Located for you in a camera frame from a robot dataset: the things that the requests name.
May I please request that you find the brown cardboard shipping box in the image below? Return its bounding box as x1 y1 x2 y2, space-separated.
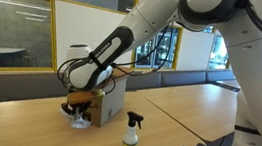
88 63 131 131

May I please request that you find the dark stool behind glass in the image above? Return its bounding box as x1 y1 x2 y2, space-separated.
20 54 39 69

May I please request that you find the grey bench sofa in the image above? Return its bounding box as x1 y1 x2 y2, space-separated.
0 40 240 134

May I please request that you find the white spray bottle black trigger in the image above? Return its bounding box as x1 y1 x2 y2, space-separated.
121 111 145 146

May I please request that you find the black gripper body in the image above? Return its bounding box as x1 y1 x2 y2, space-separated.
60 97 95 117

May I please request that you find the small clear plastic bag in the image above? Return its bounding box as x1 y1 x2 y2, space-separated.
69 107 94 132

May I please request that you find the yellow framed window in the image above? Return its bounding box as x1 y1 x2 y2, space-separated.
0 0 66 82
131 17 184 74

